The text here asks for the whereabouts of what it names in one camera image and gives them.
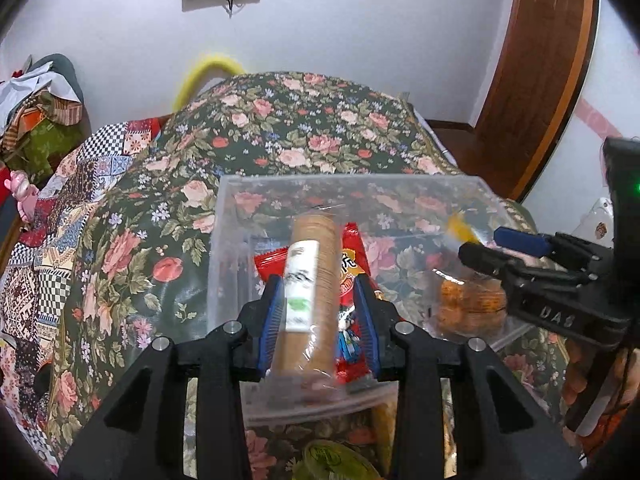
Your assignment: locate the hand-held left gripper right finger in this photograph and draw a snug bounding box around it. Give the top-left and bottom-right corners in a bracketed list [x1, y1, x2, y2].
[352, 275, 586, 480]

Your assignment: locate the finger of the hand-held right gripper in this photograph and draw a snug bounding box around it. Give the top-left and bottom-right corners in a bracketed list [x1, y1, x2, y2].
[492, 226, 603, 273]
[457, 241, 576, 286]

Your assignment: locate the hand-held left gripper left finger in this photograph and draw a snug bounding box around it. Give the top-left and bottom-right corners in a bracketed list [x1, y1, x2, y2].
[57, 275, 286, 480]

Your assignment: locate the clear bag of orange snacks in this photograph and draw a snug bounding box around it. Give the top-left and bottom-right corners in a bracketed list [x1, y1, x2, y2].
[429, 209, 512, 342]

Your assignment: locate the tan biscuit roll pack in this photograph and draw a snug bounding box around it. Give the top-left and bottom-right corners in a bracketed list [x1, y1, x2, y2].
[271, 213, 344, 377]

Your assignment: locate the clear plastic container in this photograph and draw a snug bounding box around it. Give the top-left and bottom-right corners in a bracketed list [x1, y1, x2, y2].
[206, 173, 532, 429]

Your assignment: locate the person's right hand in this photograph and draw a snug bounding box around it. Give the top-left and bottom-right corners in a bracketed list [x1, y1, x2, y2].
[562, 344, 593, 407]

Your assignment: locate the blue white candy packet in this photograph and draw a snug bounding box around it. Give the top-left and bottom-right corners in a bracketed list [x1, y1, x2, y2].
[337, 310, 366, 363]

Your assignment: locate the red snack packet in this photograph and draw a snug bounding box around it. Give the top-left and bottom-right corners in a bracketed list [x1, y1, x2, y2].
[253, 222, 383, 387]

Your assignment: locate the white printed packet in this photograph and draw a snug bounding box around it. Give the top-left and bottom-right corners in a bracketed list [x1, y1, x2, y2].
[581, 197, 615, 247]

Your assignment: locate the yellow snack packet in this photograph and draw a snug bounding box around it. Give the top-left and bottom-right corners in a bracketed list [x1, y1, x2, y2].
[371, 400, 462, 480]

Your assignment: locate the green round lid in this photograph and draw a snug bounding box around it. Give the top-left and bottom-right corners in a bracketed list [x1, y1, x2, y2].
[299, 438, 387, 480]

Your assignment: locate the brown wooden door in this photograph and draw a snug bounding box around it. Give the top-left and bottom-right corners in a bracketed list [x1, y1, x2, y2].
[471, 0, 601, 202]

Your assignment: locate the floral blanket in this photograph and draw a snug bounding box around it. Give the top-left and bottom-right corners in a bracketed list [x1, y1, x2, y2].
[47, 71, 576, 480]

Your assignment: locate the patchwork quilt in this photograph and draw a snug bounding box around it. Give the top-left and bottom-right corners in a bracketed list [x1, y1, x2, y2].
[0, 115, 172, 466]

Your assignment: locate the yellow tube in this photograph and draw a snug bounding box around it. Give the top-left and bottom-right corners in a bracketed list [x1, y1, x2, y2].
[172, 54, 247, 111]

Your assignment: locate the pink toy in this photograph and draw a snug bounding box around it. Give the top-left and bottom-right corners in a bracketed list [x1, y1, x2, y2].
[4, 170, 40, 222]

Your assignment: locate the pile of clothes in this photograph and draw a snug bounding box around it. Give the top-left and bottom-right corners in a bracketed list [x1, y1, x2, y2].
[0, 53, 87, 183]

